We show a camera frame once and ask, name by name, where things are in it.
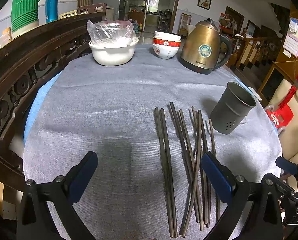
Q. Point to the grey table cloth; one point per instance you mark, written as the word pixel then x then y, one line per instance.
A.
pixel 110 111

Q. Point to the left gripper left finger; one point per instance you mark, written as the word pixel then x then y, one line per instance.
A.
pixel 35 220

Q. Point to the grey metal utensil cup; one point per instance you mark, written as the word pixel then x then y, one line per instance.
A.
pixel 233 106

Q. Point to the red white stacked bowls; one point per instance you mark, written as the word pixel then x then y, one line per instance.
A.
pixel 166 45

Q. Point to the white chest freezer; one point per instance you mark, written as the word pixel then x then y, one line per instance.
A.
pixel 109 14

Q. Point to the framed wall picture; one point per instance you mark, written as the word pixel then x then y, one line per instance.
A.
pixel 205 4

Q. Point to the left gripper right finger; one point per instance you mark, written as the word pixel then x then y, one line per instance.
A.
pixel 263 220

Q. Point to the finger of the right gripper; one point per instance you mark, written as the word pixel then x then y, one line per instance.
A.
pixel 286 165

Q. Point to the beige sofa armchair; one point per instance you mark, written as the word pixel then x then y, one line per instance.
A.
pixel 289 136

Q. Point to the clear bag with bowls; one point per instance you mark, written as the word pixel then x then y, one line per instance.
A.
pixel 111 34

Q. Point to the red plastic child chair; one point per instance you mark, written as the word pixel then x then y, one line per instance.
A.
pixel 283 114

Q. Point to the dark wooden chair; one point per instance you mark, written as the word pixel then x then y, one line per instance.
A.
pixel 93 8

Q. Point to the wooden stair railing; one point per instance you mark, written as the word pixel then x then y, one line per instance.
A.
pixel 253 51

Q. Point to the white plastic basin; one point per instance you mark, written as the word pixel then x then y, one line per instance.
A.
pixel 113 56

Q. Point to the blue table cover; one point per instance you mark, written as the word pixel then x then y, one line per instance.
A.
pixel 36 105

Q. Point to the dark carved wooden sideboard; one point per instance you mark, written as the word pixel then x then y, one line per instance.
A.
pixel 27 63

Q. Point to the wall calendar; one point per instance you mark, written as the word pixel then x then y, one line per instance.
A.
pixel 290 45

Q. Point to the green thermos jug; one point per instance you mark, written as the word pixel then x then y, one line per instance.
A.
pixel 24 16

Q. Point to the gold electric kettle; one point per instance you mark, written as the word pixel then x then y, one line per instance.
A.
pixel 205 48

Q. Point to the blue thermos bottle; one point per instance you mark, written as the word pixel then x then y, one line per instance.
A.
pixel 51 10

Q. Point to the wooden chair by door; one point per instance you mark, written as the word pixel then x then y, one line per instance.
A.
pixel 185 19

